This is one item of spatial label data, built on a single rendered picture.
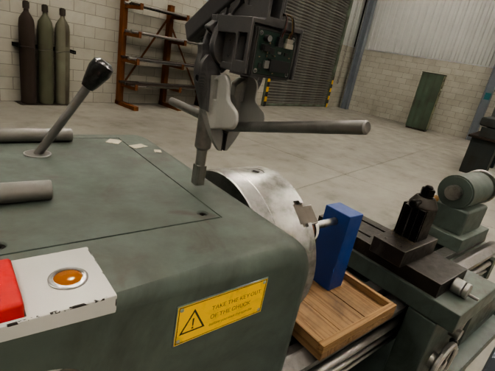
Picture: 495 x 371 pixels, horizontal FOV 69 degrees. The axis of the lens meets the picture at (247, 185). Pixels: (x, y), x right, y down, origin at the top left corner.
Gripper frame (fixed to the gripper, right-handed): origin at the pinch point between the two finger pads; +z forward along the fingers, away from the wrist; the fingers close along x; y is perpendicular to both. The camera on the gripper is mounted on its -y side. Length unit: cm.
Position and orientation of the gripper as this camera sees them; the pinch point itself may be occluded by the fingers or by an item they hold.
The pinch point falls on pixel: (219, 138)
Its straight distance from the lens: 46.0
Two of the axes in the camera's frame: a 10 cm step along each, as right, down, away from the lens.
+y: 6.1, 3.7, -7.0
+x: 7.7, -0.9, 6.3
